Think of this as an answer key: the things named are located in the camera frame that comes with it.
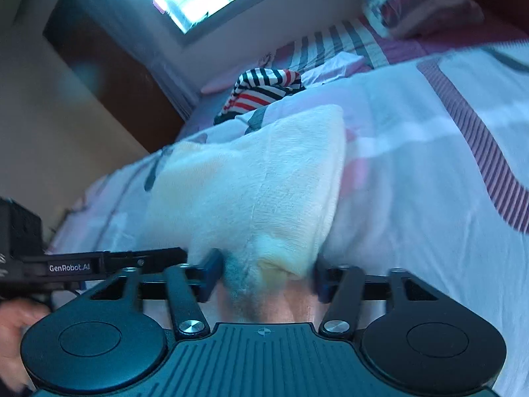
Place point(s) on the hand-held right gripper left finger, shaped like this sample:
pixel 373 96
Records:
pixel 211 275

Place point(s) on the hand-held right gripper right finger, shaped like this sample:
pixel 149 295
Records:
pixel 324 285

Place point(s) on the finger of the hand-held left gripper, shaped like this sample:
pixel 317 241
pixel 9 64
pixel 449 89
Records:
pixel 144 261

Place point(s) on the cream small garment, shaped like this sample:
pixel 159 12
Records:
pixel 256 182

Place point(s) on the person's left hand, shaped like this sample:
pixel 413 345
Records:
pixel 16 331

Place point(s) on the brown wooden door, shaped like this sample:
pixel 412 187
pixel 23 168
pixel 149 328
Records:
pixel 120 87

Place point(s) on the red black white striped garment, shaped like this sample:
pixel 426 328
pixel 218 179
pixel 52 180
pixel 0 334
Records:
pixel 256 89

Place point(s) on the white cloth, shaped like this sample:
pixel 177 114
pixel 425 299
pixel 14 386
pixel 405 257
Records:
pixel 334 68

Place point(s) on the maroon striped pillow pile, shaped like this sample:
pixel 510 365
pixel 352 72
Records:
pixel 417 4

